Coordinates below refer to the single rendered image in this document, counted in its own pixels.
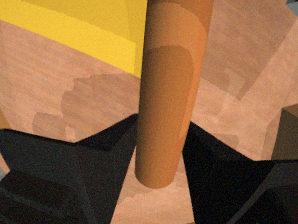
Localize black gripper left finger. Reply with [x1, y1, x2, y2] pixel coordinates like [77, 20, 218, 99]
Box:
[0, 113, 138, 224]

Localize orange-brown cylinder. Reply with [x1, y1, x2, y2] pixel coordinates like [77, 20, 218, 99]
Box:
[134, 0, 214, 189]

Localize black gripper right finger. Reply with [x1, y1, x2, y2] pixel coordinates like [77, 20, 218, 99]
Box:
[181, 121, 298, 224]

